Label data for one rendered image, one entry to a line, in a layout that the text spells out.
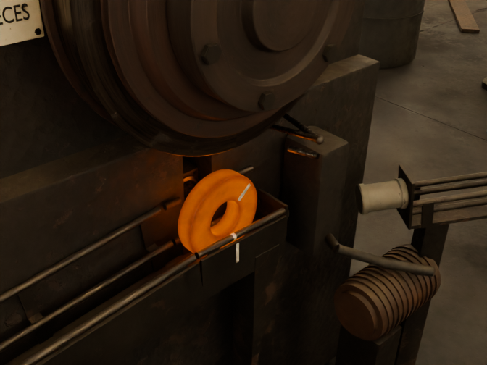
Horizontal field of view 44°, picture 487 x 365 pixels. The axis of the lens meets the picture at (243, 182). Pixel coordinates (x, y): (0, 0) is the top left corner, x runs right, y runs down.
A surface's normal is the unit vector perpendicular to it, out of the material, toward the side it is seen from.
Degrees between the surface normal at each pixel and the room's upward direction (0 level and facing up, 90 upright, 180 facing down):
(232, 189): 90
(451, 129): 0
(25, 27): 90
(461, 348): 0
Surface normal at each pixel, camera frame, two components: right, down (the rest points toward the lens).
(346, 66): 0.01, -0.85
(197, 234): 0.70, 0.39
